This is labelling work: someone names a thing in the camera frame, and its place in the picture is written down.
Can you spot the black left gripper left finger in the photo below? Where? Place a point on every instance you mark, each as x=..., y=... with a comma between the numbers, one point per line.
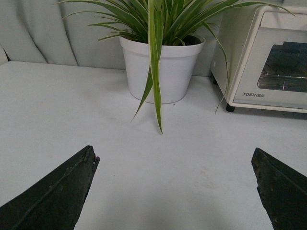
x=55, y=202

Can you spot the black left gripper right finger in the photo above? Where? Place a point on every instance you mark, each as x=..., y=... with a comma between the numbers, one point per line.
x=282, y=190

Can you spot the white Toshiba toaster oven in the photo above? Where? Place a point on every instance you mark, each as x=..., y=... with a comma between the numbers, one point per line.
x=260, y=60

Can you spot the white plastic flower pot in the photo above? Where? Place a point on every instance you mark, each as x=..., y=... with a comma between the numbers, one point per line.
x=175, y=67

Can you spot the grey pleated curtain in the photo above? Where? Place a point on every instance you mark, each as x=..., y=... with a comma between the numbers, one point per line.
x=49, y=31

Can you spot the green striped spider plant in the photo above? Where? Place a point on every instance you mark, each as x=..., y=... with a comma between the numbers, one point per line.
x=161, y=23

